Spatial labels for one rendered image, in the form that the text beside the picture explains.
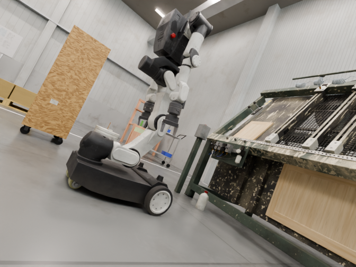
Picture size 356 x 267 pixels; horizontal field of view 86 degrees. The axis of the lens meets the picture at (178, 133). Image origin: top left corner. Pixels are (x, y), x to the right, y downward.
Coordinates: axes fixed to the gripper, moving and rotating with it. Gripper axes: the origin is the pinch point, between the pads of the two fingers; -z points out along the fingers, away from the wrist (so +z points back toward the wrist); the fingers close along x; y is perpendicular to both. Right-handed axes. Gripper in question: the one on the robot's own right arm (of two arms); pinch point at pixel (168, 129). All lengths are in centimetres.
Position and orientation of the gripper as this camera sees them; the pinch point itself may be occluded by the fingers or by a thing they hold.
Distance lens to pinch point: 129.0
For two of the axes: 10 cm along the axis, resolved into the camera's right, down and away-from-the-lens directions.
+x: 7.3, 2.4, 6.3
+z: 2.7, -9.6, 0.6
